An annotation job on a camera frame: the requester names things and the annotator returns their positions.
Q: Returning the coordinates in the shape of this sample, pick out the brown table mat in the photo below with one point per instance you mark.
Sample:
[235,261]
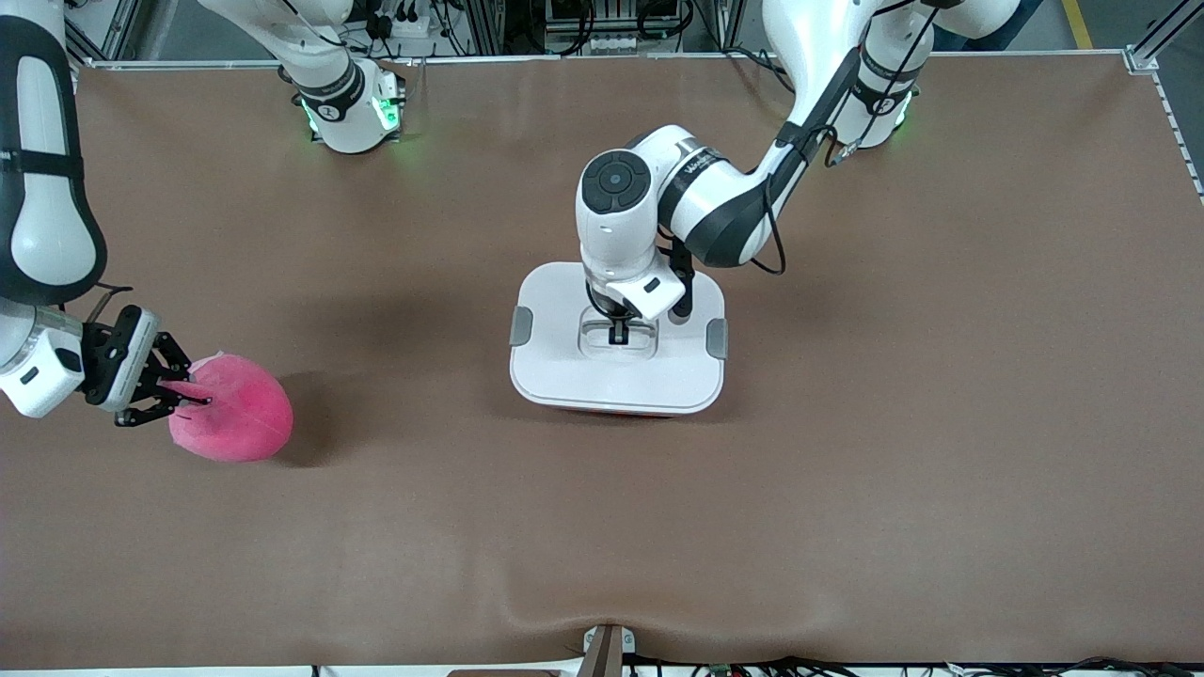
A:
[602,527]

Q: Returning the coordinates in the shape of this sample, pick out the aluminium frame corner post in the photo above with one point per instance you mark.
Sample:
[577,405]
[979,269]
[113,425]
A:
[1143,61]

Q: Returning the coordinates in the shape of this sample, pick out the pink translucent plastic box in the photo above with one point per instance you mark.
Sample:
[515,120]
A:
[616,411]

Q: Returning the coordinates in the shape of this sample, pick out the aluminium camera mount profile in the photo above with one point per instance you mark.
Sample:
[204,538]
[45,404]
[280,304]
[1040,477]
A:
[607,649]

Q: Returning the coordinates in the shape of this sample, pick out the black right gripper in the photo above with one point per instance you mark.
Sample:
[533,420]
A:
[166,374]

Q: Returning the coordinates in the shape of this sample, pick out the small white power strip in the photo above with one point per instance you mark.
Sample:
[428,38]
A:
[611,42]

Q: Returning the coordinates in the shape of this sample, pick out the pink plush toy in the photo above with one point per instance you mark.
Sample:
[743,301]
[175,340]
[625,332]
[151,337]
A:
[240,423]

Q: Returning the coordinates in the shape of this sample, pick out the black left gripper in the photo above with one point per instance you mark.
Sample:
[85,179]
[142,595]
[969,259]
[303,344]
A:
[618,328]

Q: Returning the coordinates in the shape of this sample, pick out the aluminium frame strut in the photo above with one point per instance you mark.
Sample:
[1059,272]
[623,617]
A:
[124,28]

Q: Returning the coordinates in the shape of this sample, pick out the silver table edge rail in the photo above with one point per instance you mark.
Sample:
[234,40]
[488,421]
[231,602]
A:
[235,64]

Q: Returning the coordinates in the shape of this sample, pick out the white power strip with plugs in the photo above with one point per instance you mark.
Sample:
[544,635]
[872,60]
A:
[409,23]

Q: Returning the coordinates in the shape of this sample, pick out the white box lid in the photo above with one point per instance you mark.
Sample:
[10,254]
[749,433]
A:
[564,376]

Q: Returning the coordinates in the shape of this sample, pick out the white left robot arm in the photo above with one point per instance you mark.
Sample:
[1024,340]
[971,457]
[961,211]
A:
[715,197]

